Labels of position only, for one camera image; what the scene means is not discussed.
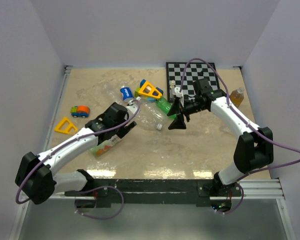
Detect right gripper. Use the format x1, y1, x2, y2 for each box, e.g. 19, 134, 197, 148
167, 98, 207, 130

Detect white green tea bottle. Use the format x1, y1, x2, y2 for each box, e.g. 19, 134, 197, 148
90, 135, 122, 157

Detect clear bottle white cap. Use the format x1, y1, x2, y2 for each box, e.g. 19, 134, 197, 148
134, 112, 164, 131
219, 124, 238, 137
136, 96, 168, 122

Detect amber tea bottle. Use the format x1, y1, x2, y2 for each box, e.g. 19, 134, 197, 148
229, 87, 245, 108

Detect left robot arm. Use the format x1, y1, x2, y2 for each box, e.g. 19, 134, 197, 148
15, 100, 140, 205

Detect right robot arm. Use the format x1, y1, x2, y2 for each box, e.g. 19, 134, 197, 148
168, 78, 274, 197

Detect green plastic bottle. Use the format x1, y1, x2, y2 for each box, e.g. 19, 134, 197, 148
155, 96, 172, 117

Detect blue pepsi bottle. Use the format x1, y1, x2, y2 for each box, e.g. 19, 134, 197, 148
120, 85, 135, 103

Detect clear bottle yellow cap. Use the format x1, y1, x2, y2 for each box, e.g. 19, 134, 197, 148
102, 83, 124, 104

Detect yellow triangle toy block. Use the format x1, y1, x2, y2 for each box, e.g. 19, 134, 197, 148
137, 79, 163, 100
54, 116, 78, 135

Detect colourful toy car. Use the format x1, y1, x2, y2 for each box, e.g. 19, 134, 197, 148
70, 105, 90, 118

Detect black white chessboard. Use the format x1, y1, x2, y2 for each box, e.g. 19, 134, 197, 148
165, 62, 220, 103

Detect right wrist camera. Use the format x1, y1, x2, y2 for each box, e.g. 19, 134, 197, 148
171, 86, 184, 106

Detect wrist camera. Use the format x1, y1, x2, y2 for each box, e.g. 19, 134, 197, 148
171, 86, 184, 106
126, 99, 141, 119

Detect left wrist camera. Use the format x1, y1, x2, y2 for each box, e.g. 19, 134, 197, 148
126, 99, 141, 119

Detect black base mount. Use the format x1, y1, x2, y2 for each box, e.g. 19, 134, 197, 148
65, 178, 241, 208

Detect aluminium frame rail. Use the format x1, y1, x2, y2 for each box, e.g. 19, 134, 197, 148
21, 65, 73, 198

